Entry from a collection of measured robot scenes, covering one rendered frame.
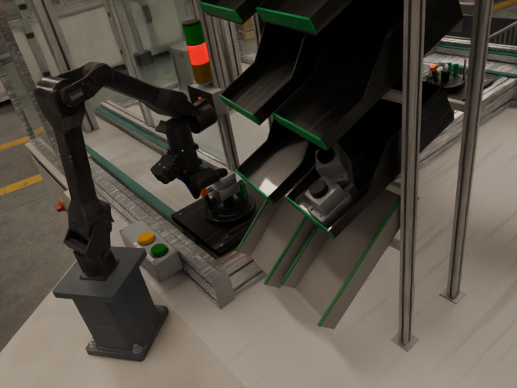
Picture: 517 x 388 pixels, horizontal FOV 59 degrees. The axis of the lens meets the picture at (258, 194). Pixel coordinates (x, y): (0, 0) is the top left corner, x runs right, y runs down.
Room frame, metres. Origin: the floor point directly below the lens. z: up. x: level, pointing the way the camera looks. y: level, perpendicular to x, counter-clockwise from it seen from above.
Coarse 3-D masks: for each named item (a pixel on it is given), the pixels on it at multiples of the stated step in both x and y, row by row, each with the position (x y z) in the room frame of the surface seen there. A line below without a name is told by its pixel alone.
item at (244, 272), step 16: (496, 96) 1.45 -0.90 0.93; (480, 112) 1.39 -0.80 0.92; (496, 112) 1.45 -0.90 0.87; (448, 128) 1.28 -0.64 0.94; (432, 144) 1.23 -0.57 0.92; (448, 144) 1.28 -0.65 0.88; (400, 176) 1.15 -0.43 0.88; (224, 256) 0.84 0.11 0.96; (240, 256) 0.83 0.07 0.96; (240, 272) 0.81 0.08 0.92; (256, 272) 0.84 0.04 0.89; (240, 288) 0.81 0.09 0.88
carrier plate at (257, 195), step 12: (252, 192) 1.07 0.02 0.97; (192, 204) 1.07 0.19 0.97; (204, 204) 1.06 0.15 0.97; (180, 216) 1.02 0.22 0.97; (192, 216) 1.01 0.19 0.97; (204, 216) 1.00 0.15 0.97; (252, 216) 0.96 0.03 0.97; (192, 228) 0.96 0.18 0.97; (204, 228) 0.95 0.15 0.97; (216, 228) 0.94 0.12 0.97; (228, 228) 0.93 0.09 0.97; (240, 228) 0.92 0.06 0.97; (204, 240) 0.90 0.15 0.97; (216, 240) 0.89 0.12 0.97; (228, 240) 0.88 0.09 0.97; (240, 240) 0.88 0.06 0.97; (216, 252) 0.85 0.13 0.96
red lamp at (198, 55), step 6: (204, 42) 1.22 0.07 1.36; (192, 48) 1.21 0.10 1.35; (198, 48) 1.21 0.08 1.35; (204, 48) 1.21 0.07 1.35; (192, 54) 1.21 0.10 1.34; (198, 54) 1.21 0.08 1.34; (204, 54) 1.21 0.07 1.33; (192, 60) 1.21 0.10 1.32; (198, 60) 1.21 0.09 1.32; (204, 60) 1.21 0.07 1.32
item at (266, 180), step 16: (272, 128) 0.83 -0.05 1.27; (272, 144) 0.83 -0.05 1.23; (288, 144) 0.81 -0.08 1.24; (304, 144) 0.78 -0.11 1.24; (256, 160) 0.81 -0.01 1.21; (272, 160) 0.79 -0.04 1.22; (288, 160) 0.77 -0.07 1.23; (304, 160) 0.71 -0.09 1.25; (240, 176) 0.80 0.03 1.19; (256, 176) 0.77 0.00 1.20; (272, 176) 0.75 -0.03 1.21; (288, 176) 0.70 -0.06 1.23; (272, 192) 0.68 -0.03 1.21
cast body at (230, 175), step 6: (222, 168) 1.02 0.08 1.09; (222, 174) 0.99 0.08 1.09; (228, 174) 1.00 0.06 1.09; (234, 174) 1.00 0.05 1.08; (222, 180) 0.98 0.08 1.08; (228, 180) 0.99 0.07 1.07; (234, 180) 1.00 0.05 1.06; (240, 180) 1.03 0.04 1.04; (216, 186) 1.00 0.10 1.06; (222, 186) 0.98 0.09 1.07; (228, 186) 0.99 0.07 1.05; (234, 186) 1.00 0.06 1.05; (216, 192) 0.98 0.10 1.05; (222, 192) 0.98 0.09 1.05; (228, 192) 0.99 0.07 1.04; (234, 192) 1.00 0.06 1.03; (216, 198) 0.99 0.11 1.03; (222, 198) 0.98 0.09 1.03
